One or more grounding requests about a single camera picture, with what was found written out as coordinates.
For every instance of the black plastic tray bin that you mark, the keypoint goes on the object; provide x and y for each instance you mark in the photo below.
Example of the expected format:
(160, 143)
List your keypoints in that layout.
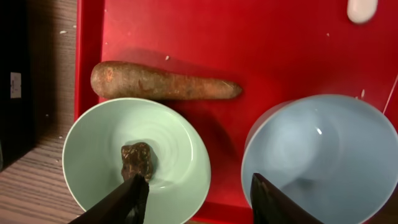
(17, 119)

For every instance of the red serving tray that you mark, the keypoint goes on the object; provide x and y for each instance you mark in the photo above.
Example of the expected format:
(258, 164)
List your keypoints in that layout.
(276, 50)

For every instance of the dark brown food scrap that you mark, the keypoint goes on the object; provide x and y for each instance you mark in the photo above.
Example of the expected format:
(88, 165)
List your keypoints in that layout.
(136, 159)

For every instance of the brown carrot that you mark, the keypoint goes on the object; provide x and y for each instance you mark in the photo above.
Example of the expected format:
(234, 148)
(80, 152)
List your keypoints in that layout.
(116, 79)

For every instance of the light blue bowl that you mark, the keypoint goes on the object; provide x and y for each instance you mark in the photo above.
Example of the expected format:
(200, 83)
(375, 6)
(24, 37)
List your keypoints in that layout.
(333, 155)

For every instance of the green bowl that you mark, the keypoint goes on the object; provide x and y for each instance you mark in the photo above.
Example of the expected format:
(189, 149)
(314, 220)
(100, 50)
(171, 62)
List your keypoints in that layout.
(92, 161)

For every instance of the white plastic spoon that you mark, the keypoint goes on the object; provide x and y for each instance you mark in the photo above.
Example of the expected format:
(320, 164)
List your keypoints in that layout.
(361, 11)

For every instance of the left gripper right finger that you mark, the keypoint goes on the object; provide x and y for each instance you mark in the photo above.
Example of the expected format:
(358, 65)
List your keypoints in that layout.
(271, 206)

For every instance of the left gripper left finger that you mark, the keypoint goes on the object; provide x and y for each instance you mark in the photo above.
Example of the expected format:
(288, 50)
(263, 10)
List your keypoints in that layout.
(125, 205)

